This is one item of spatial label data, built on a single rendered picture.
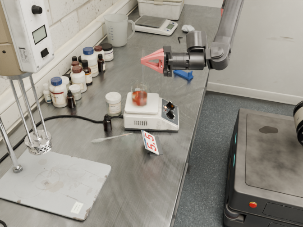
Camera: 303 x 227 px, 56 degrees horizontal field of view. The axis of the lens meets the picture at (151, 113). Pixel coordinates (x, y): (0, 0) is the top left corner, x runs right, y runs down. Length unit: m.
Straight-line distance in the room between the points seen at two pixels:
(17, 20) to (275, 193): 1.26
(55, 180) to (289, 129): 1.37
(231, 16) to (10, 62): 0.67
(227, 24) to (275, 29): 1.49
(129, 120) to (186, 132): 0.21
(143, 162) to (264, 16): 1.74
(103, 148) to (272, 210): 0.87
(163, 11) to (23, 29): 1.53
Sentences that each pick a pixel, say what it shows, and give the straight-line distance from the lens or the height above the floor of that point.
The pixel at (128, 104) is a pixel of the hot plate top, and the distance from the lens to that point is 1.03.
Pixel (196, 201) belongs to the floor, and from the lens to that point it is 1.80.
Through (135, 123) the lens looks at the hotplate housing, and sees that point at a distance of 1.03.
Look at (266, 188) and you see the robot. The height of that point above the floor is 0.37.
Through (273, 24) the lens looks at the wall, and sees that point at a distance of 2.44.
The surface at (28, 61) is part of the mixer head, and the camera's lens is 0.62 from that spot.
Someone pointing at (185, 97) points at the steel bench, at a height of 0.75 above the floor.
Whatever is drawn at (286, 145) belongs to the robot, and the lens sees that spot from 1.73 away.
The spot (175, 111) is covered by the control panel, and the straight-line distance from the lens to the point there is 1.10.
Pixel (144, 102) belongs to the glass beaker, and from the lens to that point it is 1.00.
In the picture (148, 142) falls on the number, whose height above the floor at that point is 0.78.
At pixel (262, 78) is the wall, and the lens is 2.63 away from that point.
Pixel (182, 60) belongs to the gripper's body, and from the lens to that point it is 0.93.
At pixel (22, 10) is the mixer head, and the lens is 0.58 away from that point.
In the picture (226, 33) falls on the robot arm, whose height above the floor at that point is 1.10.
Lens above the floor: 1.45
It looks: 38 degrees down
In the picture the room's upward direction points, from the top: 2 degrees clockwise
